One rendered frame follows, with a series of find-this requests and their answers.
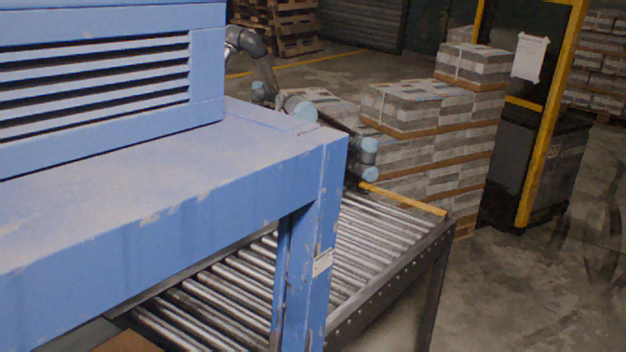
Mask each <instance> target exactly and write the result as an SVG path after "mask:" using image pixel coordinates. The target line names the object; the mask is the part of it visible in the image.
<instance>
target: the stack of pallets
mask: <svg viewBox="0 0 626 352"><path fill-rule="evenodd" d="M232 2H233V8H232V10H234V13H235V15H234V19H231V20H230V24H232V25H236V26H238V27H242V28H247V29H251V30H254V31H256V32H257V33H258V34H259V35H260V36H261V37H262V40H263V41H264V43H265V46H266V49H267V53H268V54H274V53H279V51H278V50H276V47H278V46H277V40H278V39H277V37H276V34H275V29H274V28H276V27H275V24H274V22H273V20H274V16H273V15H272V11H270V5H276V4H286V3H298V2H297V1H296V0H232ZM243 6H248V7H249V8H247V7H243ZM244 15H247V16H249V17H244ZM240 24H241V25H244V26H240Z"/></svg>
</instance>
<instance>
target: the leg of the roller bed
mask: <svg viewBox="0 0 626 352"><path fill-rule="evenodd" d="M451 247H452V245H451V246H450V247H449V248H448V249H447V250H445V252H444V253H443V254H442V255H441V256H440V257H439V258H437V259H436V260H435V261H434V262H433V266H432V272H431V276H430V281H429V290H428V295H427V300H425V301H426V304H425V305H424V311H423V315H422V319H421V323H420V329H419V334H418V338H417V343H416V348H415V352H429V347H430V342H431V337H432V334H433V329H434V323H435V319H436V315H437V311H438V305H439V301H440V297H441V292H442V284H443V279H444V275H446V269H447V265H448V261H449V256H450V252H451Z"/></svg>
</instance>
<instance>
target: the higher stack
mask: <svg viewBox="0 0 626 352"><path fill-rule="evenodd" d="M513 58H514V53H511V52H508V51H504V50H499V49H494V48H492V47H491V48H489V47H484V46H483V45H481V44H477V43H471V42H452V43H450V44H441V46H440V47H439V50H438V53H437V57H436V59H437V60H436V65H435V67H436V68H435V72H438V73H441V74H448V75H450V76H451V77H453V78H455V80H457V79H461V80H464V81H467V82H470V83H472V84H476V85H480V86H481V85H491V84H500V83H508V80H510V77H511V67H512V64H513ZM435 80H438V79H435ZM438 81H440V82H443V83H446V84H449V85H452V86H455V87H458V88H463V87H460V86H456V85H453V84H450V83H447V82H444V81H441V80H438ZM463 89H466V90H469V91H472V92H474V93H475V94H476V95H475V97H476V98H475V100H474V103H473V108H472V110H471V111H472V116H471V119H470V122H471V123H472V122H476V121H483V120H489V119H495V118H500V116H501V113H502V107H504V103H505V94H506V92H507V91H506V90H504V89H498V90H489V91H482V92H477V91H474V90H471V89H468V88H463ZM497 127H498V125H496V124H495V125H490V126H484V127H478V128H472V129H468V130H469V131H468V135H467V139H466V144H464V145H466V151H464V155H463V156H464V158H466V156H473V155H478V154H483V152H488V151H492V149H494V148H493V146H494V143H495V142H494V139H495V136H496V135H495V131H496V129H497ZM489 160H490V158H489V157H488V158H482V159H478V160H473V161H470V162H464V161H463V162H464V163H463V162H462V163H460V164H461V168H460V172H459V177H458V183H457V187H456V190H457V189H458V188H462V187H467V186H471V185H474V184H478V183H485V179H486V177H487V176H486V173H488V169H489V166H490V165H489ZM483 192H484V189H483V188H479V189H476V190H472V192H468V193H465V194H461V195H455V196H454V203H453V204H454V205H453V209H452V213H451V214H452V215H451V218H453V219H458V218H461V217H465V216H469V215H471V214H475V213H477V212H478V208H479V205H480V204H479V203H480V199H481V196H483V195H482V194H483ZM475 224H476V218H475V219H472V220H468V221H465V222H462V223H457V224H456V231H455V236H454V240H453V242H456V241H458V240H460V239H463V238H467V237H472V236H473V231H474V226H475Z"/></svg>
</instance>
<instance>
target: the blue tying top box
mask: <svg viewBox="0 0 626 352"><path fill-rule="evenodd" d="M225 2H226V0H0V180H3V179H5V178H9V177H13V175H17V174H21V173H24V172H28V171H32V170H36V169H42V168H45V167H50V166H53V165H57V164H60V163H64V162H68V161H71V160H76V159H78V158H82V157H87V156H89V155H93V154H96V153H100V152H104V151H107V150H111V149H116V148H118V147H122V146H125V145H130V144H134V143H136V142H142V141H147V140H151V139H154V138H157V137H161V136H165V135H169V133H172V132H176V131H180V130H183V129H189V128H193V127H197V126H200V125H204V124H207V123H211V122H215V121H218V120H222V119H223V114H224V97H223V96H224V76H225V9H226V3H225Z"/></svg>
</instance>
